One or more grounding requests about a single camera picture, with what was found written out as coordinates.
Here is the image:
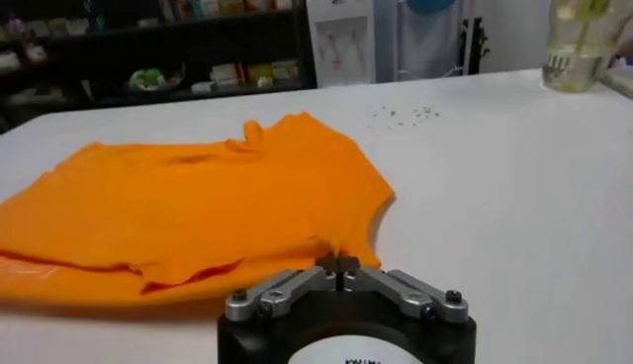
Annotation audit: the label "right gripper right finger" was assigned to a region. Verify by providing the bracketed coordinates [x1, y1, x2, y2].
[339, 251, 470, 323]

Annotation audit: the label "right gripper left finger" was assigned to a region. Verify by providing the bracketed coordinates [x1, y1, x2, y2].
[225, 251, 340, 322]

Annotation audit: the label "orange t-shirt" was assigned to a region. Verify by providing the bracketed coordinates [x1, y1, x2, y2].
[0, 111, 397, 306]

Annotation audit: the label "scattered small crumbs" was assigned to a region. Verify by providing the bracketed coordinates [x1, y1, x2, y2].
[368, 104, 441, 129]

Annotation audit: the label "white and red box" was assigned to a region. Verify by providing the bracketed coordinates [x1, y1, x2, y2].
[210, 62, 244, 84]

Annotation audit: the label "white water dispenser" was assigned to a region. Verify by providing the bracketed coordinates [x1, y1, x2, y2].
[305, 0, 377, 89]

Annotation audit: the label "green plastic bag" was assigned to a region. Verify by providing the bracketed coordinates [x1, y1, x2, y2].
[127, 63, 187, 94]

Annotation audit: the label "black stand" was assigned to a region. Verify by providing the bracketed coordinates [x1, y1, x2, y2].
[462, 17, 491, 75]

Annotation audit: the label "black shelving unit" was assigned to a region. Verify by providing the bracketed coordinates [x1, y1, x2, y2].
[0, 0, 317, 135]

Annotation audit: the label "blue water jug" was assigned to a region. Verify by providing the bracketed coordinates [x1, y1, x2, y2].
[405, 0, 457, 15]

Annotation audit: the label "green lid drinking bottle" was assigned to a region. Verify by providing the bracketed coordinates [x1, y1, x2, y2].
[541, 0, 633, 94]

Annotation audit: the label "white wire jug rack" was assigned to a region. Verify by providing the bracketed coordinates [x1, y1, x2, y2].
[373, 0, 471, 83]

